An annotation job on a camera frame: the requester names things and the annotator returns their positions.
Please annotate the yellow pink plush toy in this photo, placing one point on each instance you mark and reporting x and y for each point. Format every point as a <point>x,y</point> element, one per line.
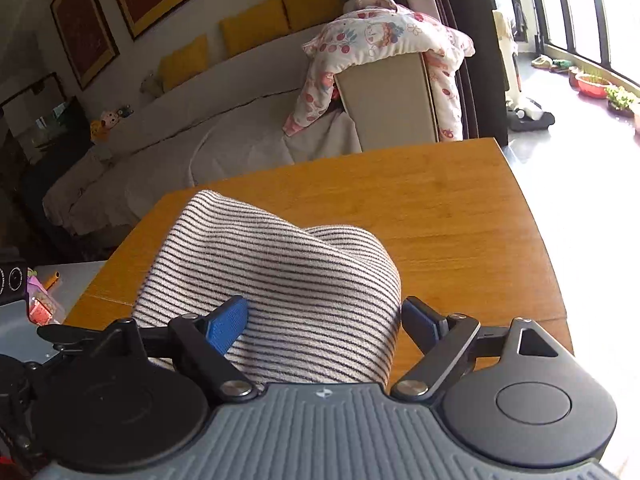
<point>104,126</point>

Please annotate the green potted plant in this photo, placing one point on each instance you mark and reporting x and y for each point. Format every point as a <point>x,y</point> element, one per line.
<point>621,100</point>

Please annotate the narrow gold framed picture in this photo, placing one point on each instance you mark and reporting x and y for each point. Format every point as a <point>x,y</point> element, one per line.
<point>82,25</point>

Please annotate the grey covered sofa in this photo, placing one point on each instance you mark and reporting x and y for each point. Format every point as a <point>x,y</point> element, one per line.
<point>165,160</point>

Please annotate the striped knit garment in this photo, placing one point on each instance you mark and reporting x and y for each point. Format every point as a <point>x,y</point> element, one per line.
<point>280,280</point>

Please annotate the beige cardboard box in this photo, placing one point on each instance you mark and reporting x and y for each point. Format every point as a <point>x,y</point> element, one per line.
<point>385,100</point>

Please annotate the black dial device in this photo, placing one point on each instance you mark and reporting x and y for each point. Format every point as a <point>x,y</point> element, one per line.
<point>11,282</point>

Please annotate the red flower pot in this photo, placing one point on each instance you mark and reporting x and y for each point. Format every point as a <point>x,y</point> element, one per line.
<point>592,85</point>

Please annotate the dark curtain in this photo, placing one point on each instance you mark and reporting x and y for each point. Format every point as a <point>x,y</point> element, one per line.
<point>470,5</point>

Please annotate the pink plastic box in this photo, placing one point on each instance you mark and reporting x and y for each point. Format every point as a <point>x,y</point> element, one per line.
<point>42,305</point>

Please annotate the orange tube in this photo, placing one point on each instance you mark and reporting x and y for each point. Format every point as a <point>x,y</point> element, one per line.
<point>51,281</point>

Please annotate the floral print quilt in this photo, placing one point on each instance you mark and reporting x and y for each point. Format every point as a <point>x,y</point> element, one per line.
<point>380,30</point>

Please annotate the yellow cushion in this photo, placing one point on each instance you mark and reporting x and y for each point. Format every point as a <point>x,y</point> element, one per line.
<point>312,7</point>
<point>255,27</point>
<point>184,62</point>

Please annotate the white standing appliance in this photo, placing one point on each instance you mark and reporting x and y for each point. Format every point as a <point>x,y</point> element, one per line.
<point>507,60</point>

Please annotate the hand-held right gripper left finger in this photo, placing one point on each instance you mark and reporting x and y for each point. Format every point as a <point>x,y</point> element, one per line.
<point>227,324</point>

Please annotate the glass fish tank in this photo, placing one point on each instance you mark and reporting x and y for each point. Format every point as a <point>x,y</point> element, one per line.
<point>45,120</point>

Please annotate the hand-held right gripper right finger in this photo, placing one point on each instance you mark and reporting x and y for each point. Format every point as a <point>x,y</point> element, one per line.
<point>419,321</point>

